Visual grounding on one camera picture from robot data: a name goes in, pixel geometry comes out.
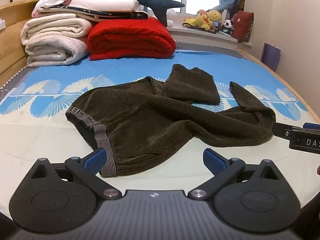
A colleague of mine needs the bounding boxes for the cream folded quilt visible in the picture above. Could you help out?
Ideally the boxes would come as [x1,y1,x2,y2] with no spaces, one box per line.
[20,14,93,68]

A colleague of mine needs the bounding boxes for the purple box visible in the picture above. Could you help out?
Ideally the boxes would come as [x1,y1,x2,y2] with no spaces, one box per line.
[260,43,281,72]

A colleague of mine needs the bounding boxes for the panda plush toy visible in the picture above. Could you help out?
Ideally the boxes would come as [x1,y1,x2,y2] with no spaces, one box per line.
[222,19,234,34]

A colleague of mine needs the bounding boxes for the dark brown corduroy pants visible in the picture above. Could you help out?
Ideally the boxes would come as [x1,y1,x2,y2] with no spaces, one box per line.
[66,64,276,178]

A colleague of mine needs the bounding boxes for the yellow bear plush toys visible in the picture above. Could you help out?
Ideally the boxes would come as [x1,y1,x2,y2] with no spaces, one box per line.
[182,10,222,34]

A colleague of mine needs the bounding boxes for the white folded bedding stack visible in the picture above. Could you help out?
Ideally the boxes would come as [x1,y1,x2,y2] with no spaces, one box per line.
[31,0,149,19]

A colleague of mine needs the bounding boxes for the wooden headboard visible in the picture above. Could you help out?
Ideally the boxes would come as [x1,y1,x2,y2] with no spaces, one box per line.
[0,0,39,86]

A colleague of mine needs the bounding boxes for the red folded blanket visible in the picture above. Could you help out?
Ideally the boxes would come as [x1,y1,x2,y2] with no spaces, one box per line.
[87,17,176,61]

